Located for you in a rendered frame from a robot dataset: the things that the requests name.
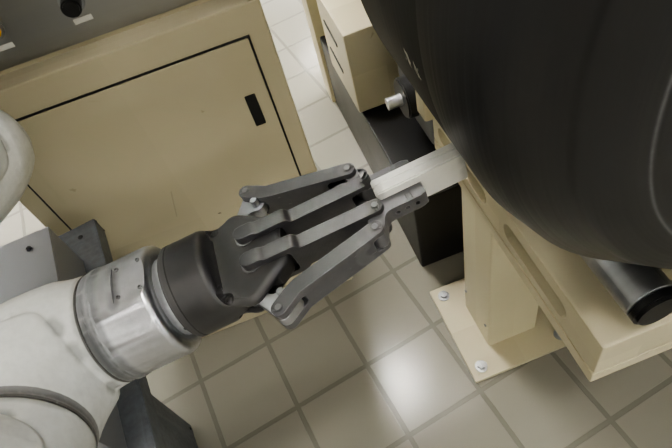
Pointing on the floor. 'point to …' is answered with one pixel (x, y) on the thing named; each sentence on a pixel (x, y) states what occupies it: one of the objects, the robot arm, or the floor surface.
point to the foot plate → (481, 355)
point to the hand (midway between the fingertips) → (419, 179)
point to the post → (493, 283)
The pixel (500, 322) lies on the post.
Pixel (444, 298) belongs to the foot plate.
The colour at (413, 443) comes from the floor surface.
